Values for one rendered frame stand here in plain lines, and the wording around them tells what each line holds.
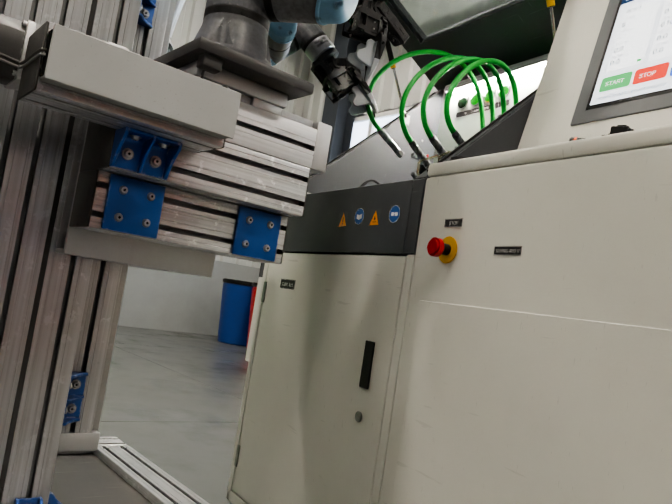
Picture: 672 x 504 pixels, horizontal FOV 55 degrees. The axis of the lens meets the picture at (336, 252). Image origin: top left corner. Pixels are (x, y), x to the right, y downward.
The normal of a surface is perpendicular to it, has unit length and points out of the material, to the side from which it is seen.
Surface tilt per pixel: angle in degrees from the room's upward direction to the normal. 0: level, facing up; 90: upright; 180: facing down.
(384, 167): 90
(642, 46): 76
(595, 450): 90
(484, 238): 90
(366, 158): 90
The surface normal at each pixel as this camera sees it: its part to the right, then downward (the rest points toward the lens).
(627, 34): -0.78, -0.40
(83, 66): 0.62, 0.04
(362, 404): -0.84, -0.18
